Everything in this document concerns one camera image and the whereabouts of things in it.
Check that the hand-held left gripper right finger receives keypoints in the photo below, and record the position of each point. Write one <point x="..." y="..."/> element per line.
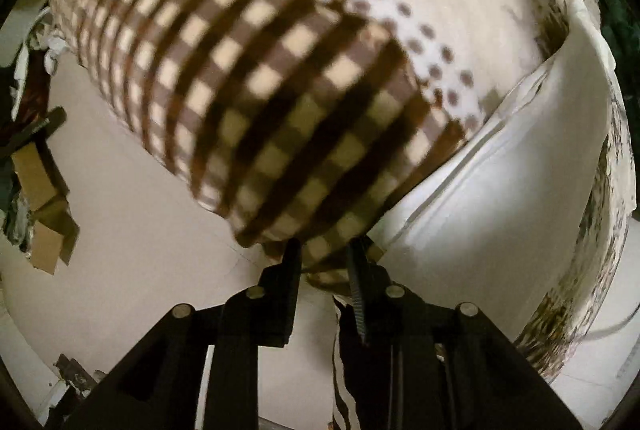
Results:
<point x="365" y="280"/>

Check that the white folded cloth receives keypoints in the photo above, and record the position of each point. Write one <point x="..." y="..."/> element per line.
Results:
<point x="490" y="210"/>

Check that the brown checkered cloth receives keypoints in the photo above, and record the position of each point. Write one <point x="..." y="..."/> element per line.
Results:
<point x="260" y="109"/>

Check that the brown cardboard box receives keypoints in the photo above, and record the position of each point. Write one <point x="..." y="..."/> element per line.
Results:
<point x="42" y="205"/>

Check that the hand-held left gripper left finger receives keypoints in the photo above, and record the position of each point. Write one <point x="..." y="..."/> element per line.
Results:
<point x="280" y="295"/>

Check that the pile of clutter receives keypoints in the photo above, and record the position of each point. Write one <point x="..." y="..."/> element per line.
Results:
<point x="22" y="74"/>

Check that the white patterned bed sheet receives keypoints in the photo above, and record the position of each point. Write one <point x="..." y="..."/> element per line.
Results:
<point x="500" y="9"/>

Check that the dark green cloth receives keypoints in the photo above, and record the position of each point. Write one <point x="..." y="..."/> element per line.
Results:
<point x="617" y="9"/>

